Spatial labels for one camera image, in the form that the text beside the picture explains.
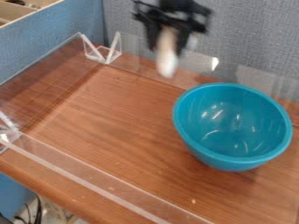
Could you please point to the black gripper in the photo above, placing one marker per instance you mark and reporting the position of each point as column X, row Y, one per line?
column 172, row 13

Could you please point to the white brown-capped toy mushroom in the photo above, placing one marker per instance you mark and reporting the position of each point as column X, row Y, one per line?
column 165, row 52

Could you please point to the blue plastic bowl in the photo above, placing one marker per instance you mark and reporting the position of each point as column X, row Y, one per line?
column 233, row 127

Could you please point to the clear acrylic back barrier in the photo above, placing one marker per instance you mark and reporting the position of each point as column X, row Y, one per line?
column 197, row 66

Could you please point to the clear acrylic barrier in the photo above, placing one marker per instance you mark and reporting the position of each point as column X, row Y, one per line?
column 139, row 201
column 197, row 66

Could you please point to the wooden shelf box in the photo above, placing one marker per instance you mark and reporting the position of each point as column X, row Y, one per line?
column 14, row 10

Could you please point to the clear acrylic front barrier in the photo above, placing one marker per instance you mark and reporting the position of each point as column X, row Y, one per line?
column 139, row 201

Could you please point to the clear acrylic corner bracket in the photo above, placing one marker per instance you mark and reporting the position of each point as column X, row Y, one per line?
column 101, row 54

